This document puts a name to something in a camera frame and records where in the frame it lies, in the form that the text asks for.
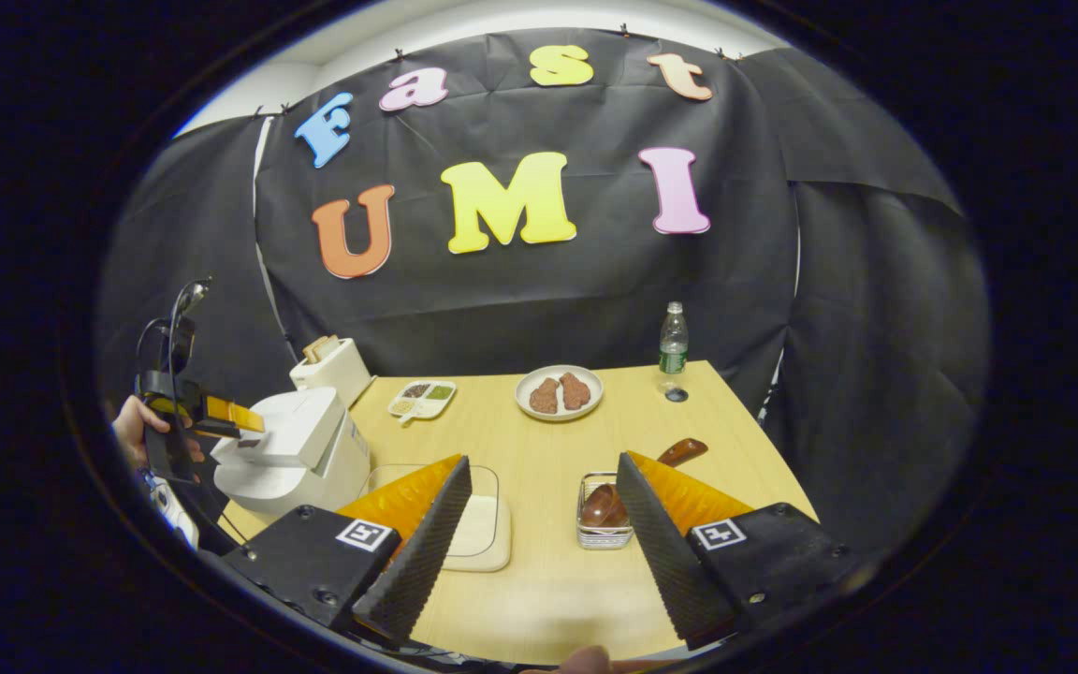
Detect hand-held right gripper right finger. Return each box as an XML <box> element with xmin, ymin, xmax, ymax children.
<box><xmin>616</xmin><ymin>451</ymin><xmax>863</xmax><ymax>650</ymax></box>

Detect clear rice container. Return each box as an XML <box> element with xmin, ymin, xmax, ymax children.
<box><xmin>366</xmin><ymin>463</ymin><xmax>512</xmax><ymax>573</ymax></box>

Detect white round plate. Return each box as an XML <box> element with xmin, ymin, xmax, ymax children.
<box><xmin>515</xmin><ymin>365</ymin><xmax>605</xmax><ymax>422</ymax></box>

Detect white divided condiment dish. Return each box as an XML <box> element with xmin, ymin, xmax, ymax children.
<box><xmin>387</xmin><ymin>380</ymin><xmax>458</xmax><ymax>422</ymax></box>

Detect clear plastic water bottle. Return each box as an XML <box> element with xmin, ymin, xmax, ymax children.
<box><xmin>659</xmin><ymin>301</ymin><xmax>689</xmax><ymax>377</ymax></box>

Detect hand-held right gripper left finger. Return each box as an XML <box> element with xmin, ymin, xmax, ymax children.
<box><xmin>221</xmin><ymin>455</ymin><xmax>473</xmax><ymax>642</ymax></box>

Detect brown wooden spoon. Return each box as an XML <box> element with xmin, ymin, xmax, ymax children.
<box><xmin>581</xmin><ymin>438</ymin><xmax>708</xmax><ymax>528</ymax></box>

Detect white rice cooker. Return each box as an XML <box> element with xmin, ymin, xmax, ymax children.
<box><xmin>211</xmin><ymin>387</ymin><xmax>371</xmax><ymax>525</ymax></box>

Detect white toaster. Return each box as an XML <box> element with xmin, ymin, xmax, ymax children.
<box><xmin>290</xmin><ymin>337</ymin><xmax>373</xmax><ymax>408</ymax></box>

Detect black backdrop cloth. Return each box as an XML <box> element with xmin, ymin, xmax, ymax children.
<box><xmin>97</xmin><ymin>28</ymin><xmax>991</xmax><ymax>553</ymax></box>

